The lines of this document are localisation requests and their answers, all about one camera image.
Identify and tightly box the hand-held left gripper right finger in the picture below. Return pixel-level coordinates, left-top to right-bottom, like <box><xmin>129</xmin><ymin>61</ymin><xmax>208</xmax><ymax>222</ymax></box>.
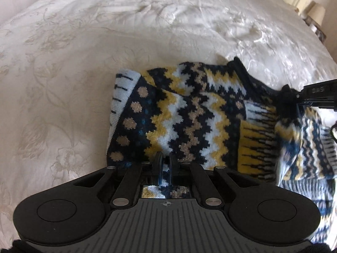
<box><xmin>168</xmin><ymin>151</ymin><xmax>262</xmax><ymax>207</ymax></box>

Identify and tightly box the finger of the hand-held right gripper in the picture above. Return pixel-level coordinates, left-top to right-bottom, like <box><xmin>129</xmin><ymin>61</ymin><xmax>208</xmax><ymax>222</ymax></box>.
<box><xmin>296</xmin><ymin>78</ymin><xmax>337</xmax><ymax>111</ymax></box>

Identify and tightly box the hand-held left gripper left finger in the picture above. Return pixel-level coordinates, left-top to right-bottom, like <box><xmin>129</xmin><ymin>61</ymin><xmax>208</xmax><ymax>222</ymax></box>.
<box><xmin>74</xmin><ymin>151</ymin><xmax>164</xmax><ymax>207</ymax></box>

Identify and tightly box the navy yellow white patterned sweater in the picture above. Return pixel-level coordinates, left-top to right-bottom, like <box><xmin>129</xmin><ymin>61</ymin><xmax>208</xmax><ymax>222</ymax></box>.
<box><xmin>107</xmin><ymin>57</ymin><xmax>337</xmax><ymax>243</ymax></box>

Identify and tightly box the table lamp with cream shade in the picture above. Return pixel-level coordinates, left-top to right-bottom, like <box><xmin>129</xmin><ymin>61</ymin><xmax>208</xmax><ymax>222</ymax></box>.
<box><xmin>305</xmin><ymin>2</ymin><xmax>327</xmax><ymax>33</ymax></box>

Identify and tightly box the cream embroidered bedspread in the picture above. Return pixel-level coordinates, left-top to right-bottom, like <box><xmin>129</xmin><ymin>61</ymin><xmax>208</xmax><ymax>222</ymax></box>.
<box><xmin>0</xmin><ymin>0</ymin><xmax>337</xmax><ymax>253</ymax></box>

